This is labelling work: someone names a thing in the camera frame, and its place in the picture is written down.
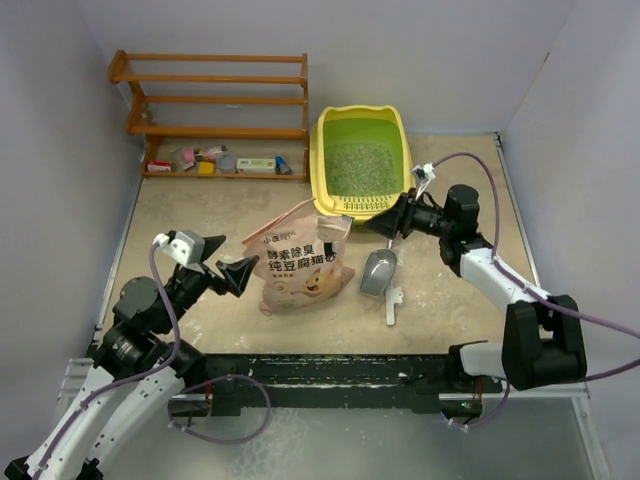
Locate pink cat litter bag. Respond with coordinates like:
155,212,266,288
242,198,355,316

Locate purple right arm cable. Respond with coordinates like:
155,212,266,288
429,151,640,431

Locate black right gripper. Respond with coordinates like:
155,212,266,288
364,187,453,240

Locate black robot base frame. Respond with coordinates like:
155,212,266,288
168,353,502,417

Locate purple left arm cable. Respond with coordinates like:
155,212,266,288
32,242,182,480

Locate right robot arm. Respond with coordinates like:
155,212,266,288
364,184,587,391

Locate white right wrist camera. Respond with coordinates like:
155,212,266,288
411,163,436,200

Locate yellow green litter box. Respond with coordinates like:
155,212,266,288
310,105,414,222

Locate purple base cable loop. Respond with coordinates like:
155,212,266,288
167,373,272,444

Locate white rectangular box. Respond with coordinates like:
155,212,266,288
236,158,277,175

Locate grey metal litter scoop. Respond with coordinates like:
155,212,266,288
359,239,398,297

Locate wooden shelf rack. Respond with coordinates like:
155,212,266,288
108,50,310,181

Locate red white small box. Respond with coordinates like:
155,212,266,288
146,160,174,173

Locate blue grey bottle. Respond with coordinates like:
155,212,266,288
275,156,292,175

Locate pink small package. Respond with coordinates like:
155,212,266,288
183,149,197,170

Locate green litter granules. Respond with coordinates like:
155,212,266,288
324,141,402,197

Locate clear plastic cup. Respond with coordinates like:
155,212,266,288
216,152,237,174

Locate yellow sponge block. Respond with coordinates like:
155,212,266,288
197,162,215,175

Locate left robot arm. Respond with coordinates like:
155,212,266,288
4,231,259,479

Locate white bag sealing clip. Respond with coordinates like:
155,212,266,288
385,282,404,327

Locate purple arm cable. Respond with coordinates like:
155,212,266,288
429,151,640,431
32,242,182,480

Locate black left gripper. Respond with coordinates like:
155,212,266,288
155,234,257,332

